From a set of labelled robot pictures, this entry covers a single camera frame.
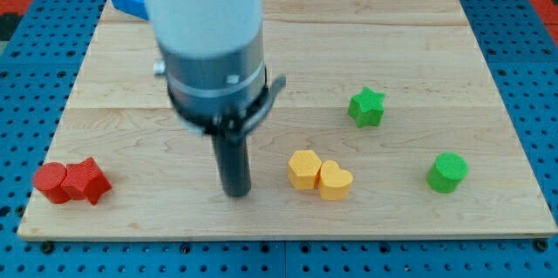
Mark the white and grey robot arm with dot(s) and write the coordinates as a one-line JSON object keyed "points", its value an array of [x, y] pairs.
{"points": [[215, 66]]}

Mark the yellow hexagon block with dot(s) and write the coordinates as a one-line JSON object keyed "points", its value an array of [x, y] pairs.
{"points": [[303, 169]]}

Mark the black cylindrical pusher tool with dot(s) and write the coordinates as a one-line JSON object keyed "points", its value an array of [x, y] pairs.
{"points": [[233, 164]]}

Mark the yellow heart block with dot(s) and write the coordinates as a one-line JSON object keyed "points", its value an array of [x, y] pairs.
{"points": [[334, 182]]}

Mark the green star block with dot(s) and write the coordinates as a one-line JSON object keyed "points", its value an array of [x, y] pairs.
{"points": [[367, 107]]}

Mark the wooden board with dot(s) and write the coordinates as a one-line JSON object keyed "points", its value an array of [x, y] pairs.
{"points": [[439, 97]]}

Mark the green cylinder block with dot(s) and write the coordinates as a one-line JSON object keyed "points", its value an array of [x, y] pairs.
{"points": [[447, 172]]}

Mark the red star block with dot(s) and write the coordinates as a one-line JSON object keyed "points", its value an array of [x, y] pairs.
{"points": [[85, 181]]}

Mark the red cylinder block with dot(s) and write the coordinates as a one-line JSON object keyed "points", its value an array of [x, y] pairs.
{"points": [[48, 181]]}

